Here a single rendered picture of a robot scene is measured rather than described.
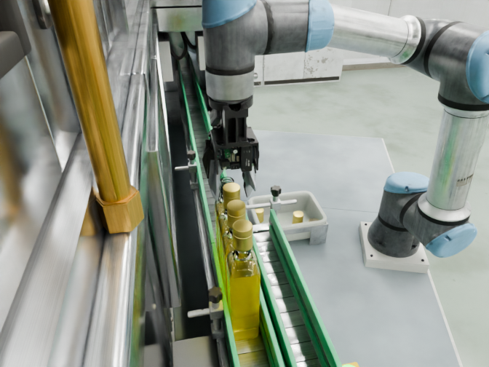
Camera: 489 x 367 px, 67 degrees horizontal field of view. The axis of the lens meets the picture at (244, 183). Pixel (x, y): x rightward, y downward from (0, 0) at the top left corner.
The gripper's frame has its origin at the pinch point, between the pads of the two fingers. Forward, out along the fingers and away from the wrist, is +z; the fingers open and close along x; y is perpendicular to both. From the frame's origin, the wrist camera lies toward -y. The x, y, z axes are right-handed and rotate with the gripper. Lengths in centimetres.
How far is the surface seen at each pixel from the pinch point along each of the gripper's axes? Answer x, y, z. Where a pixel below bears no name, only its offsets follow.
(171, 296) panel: -13.5, 11.6, 13.6
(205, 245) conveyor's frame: -5.2, -15.0, 27.4
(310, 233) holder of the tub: 28, -23, 36
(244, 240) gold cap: -0.2, 13.2, 1.0
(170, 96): -11, -165, 41
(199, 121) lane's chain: 1, -95, 27
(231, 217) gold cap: -1.2, 7.0, 0.8
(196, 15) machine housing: 3, -104, -14
